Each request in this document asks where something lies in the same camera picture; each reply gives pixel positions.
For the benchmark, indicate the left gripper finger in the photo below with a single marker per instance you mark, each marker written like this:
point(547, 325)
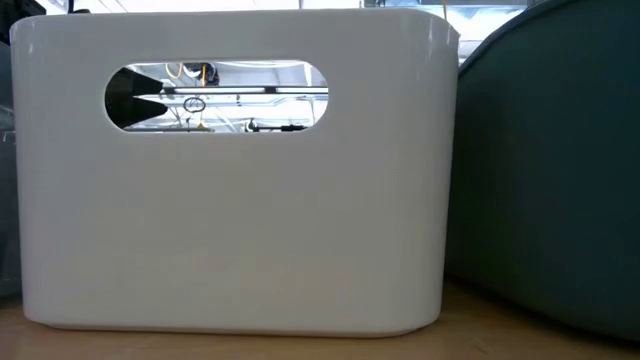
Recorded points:
point(132, 82)
point(132, 112)

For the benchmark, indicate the white plastic bin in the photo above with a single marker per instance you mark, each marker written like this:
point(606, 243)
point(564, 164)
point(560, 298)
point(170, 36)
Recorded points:
point(235, 225)

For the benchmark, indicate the grey translucent plastic bin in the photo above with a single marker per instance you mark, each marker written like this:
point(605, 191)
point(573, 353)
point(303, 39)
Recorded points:
point(7, 200)

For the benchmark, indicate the teal plastic bin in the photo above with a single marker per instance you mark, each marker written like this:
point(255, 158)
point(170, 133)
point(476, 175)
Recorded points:
point(550, 175)

